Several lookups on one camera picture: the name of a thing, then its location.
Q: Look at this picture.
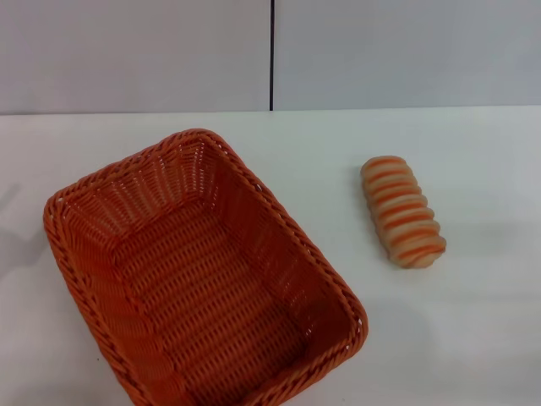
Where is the orange woven plastic basket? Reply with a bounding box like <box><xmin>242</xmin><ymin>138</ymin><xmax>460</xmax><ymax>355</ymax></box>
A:
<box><xmin>41</xmin><ymin>128</ymin><xmax>369</xmax><ymax>406</ymax></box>

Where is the striped orange white bread loaf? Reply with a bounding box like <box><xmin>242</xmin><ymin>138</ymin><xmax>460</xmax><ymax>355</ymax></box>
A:
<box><xmin>360</xmin><ymin>155</ymin><xmax>448</xmax><ymax>270</ymax></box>

